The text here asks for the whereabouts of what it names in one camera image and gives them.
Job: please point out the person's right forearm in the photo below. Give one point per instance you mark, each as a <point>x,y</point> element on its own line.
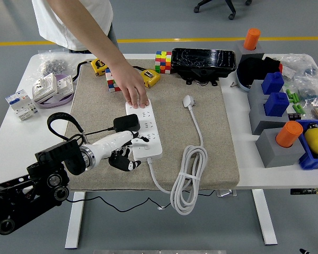
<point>95,34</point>

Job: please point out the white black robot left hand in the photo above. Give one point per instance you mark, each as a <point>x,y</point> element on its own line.
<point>114,141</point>

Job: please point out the metal bracket under table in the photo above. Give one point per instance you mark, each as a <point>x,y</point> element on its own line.
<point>226,193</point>

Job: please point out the purple tape roll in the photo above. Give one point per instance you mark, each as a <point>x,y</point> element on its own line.
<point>55,102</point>

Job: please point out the grey block with hole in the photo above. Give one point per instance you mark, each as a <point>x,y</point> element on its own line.
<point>254,92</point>
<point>275,156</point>
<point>265,125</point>
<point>238,47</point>

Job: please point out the white circuit breaker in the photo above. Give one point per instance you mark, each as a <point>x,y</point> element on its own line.
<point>21,104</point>

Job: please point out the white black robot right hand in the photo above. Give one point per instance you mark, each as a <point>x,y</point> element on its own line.
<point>304,252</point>

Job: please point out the white wall socket panel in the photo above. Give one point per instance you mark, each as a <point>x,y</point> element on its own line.
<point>66,84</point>
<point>43,88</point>

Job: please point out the white table leg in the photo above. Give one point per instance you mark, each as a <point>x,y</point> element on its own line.
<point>75,219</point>
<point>265,217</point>

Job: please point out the small black circuit board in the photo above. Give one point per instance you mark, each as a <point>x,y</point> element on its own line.
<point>294,116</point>

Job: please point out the person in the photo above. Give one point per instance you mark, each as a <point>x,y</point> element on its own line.
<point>100,10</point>

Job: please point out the blue block with knob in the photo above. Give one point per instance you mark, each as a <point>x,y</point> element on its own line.
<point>273,84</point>
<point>275,104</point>

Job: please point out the small metal clip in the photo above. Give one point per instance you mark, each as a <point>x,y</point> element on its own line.
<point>233,84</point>

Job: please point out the black plastic tray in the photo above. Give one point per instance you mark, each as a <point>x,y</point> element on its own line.
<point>204,59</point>

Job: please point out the orange cylinder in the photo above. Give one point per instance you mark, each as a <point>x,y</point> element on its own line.
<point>251,39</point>
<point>289,133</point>

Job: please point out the colourful puzzle cube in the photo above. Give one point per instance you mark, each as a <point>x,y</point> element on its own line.
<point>111,84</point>
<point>163,62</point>

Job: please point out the grey-brown mat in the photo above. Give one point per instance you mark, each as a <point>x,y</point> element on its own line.
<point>175,158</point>

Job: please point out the black cloth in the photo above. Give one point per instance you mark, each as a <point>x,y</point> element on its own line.
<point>251,70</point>

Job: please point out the blue plastic bin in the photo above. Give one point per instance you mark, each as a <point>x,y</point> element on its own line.
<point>310,162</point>

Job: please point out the green cylinder cell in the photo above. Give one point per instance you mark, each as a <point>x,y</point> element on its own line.
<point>296,108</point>
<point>302,109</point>
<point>294,98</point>
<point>289,93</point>

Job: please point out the black box under table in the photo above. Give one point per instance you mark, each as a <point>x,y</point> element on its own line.
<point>307,191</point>

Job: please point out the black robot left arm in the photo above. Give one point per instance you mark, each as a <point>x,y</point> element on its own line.
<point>61,156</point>

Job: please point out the yellow tape measure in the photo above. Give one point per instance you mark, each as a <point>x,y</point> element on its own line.
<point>96,66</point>
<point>152,78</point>

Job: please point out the person's right hand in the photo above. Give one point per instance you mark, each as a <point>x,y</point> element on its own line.
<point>132,84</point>

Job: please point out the black office chair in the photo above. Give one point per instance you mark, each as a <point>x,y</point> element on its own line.
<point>229,5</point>

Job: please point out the clear bag of metal nuts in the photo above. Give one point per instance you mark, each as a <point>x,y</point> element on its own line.
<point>54,66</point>

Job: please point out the white bowl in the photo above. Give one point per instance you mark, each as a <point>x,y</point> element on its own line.
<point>241,80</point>

